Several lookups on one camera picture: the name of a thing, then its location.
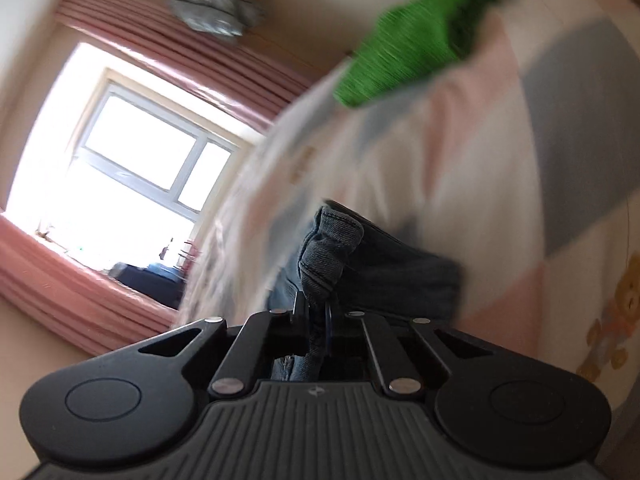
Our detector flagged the blue jeans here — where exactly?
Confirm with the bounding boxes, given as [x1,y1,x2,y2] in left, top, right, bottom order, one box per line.
[267,200,463,381]

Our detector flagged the pink curtain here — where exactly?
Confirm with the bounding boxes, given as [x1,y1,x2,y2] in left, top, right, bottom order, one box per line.
[55,0,321,136]
[0,214,201,357]

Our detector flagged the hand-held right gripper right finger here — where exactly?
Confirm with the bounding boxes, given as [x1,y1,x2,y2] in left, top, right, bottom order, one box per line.
[322,301,489,395]

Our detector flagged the white framed window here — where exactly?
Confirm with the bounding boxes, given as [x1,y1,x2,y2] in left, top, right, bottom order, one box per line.
[65,67,242,222]

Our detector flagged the patchwork bear print blanket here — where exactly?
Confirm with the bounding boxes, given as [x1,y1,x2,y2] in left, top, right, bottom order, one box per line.
[182,0,640,411]

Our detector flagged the grey checked pillow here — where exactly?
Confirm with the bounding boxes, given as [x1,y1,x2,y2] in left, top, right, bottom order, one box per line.
[167,0,266,37]

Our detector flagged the green knit garment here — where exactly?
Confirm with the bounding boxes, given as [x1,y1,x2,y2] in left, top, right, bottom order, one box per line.
[334,0,501,109]

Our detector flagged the dark blue suitcase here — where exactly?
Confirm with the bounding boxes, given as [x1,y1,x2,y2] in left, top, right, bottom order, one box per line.
[110,260,183,311]

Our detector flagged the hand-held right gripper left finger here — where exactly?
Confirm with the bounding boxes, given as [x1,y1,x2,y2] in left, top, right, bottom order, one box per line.
[135,290,310,396]

